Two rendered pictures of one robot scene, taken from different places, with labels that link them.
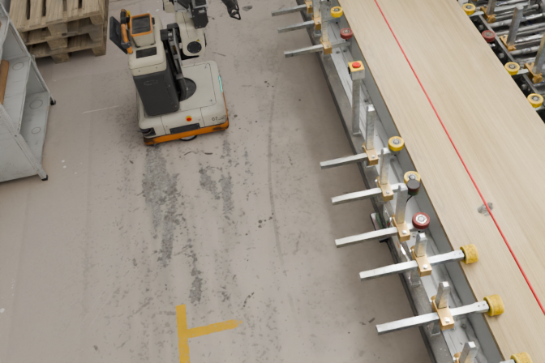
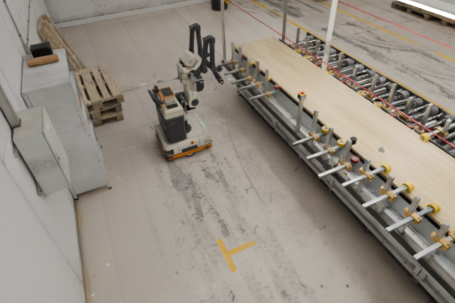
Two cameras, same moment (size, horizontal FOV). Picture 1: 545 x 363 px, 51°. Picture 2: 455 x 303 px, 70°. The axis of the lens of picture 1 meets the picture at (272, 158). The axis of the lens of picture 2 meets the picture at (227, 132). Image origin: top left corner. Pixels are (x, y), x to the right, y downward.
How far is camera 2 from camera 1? 1.27 m
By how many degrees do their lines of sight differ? 17
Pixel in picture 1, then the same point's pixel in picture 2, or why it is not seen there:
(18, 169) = (95, 182)
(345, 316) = (310, 227)
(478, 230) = (382, 159)
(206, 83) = (196, 124)
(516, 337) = (423, 199)
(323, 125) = (261, 139)
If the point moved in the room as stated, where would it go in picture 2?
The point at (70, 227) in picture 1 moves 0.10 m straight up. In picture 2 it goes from (135, 210) to (133, 205)
